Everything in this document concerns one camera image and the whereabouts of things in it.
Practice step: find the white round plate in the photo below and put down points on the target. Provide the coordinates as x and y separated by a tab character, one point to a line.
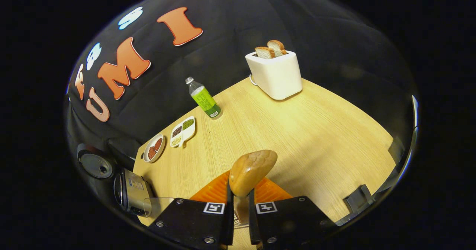
148	160

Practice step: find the green drink bottle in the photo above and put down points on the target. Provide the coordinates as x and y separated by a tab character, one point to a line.
203	99

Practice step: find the white toaster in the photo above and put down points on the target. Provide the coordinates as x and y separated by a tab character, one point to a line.
277	75

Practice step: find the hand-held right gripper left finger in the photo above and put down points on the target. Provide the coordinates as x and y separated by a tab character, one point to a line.
229	224

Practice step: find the black backdrop cloth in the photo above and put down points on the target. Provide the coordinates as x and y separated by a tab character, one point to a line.
230	49

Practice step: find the wooden spoon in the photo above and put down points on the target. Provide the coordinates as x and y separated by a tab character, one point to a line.
251	172

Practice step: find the pale beans pile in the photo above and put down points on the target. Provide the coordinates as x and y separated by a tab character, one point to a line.
176	141

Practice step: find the dark beans pile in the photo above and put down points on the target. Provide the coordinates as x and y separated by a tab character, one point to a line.
177	131

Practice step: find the clear rice container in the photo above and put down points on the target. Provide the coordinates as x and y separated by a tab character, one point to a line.
161	205

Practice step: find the red-brown food piece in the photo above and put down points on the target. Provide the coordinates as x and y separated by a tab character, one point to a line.
151	153
158	144

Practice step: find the white divided dish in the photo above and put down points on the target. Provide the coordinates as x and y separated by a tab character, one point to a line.
187	132

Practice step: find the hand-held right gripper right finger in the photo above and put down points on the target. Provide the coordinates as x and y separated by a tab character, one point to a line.
252	224

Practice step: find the black table edge bracket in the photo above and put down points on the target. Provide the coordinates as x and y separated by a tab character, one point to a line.
359	198

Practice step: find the green beans pile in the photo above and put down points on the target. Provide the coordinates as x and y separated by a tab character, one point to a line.
187	124

